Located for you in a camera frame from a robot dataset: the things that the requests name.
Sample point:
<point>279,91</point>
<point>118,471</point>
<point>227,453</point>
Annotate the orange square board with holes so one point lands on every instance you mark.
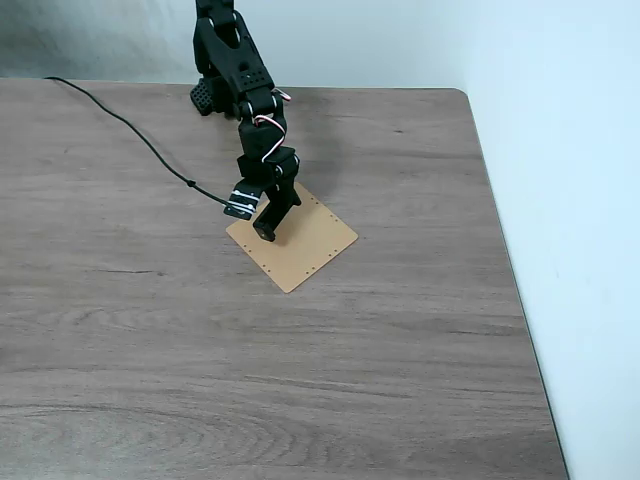
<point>305,250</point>

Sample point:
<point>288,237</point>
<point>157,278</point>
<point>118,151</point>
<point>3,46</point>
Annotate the black camera box, white tape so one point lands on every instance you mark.
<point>242,202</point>

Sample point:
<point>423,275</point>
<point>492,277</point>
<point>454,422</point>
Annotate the black rectangular block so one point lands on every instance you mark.
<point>265,227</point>

